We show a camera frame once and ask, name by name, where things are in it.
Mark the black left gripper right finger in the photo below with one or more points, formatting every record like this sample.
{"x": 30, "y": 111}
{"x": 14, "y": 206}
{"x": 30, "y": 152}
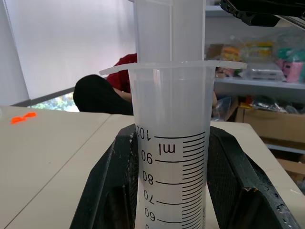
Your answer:
{"x": 238, "y": 190}

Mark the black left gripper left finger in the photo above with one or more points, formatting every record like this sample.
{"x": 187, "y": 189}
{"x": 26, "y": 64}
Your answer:
{"x": 107, "y": 181}

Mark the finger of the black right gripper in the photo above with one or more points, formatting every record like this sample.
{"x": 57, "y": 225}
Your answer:
{"x": 250, "y": 13}

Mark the translucent plastic 100 ml syringe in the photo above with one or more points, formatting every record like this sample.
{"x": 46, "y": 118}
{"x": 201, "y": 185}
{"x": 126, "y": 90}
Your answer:
{"x": 171, "y": 100}

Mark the yellow orange toy pack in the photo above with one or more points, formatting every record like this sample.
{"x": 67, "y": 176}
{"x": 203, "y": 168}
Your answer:
{"x": 230, "y": 53}

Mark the green packaged item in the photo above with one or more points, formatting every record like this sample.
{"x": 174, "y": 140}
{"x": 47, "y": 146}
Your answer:
{"x": 291, "y": 54}

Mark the small brown cardboard box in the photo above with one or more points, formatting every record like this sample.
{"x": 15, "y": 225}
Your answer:
{"x": 294, "y": 168}

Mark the clear plastic storage box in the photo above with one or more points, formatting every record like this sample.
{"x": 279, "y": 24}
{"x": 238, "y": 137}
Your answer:
{"x": 264, "y": 72}

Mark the pink packaged item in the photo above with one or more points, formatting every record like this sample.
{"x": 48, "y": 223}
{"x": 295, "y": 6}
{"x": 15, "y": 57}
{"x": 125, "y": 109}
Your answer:
{"x": 294, "y": 70}

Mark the white metal storage shelf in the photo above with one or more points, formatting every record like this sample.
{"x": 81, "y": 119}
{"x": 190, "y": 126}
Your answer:
{"x": 250, "y": 86}

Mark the large brown cardboard box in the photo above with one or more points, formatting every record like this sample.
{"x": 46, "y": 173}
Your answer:
{"x": 274, "y": 125}

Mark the person in red shirt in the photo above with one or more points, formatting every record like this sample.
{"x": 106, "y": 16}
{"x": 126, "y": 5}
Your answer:
{"x": 97, "y": 95}

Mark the orange mark on table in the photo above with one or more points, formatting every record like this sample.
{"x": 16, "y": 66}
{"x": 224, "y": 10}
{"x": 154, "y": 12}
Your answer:
{"x": 22, "y": 118}

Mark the white roller blind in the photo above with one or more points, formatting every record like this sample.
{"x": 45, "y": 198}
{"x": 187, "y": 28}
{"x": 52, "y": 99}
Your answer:
{"x": 71, "y": 43}

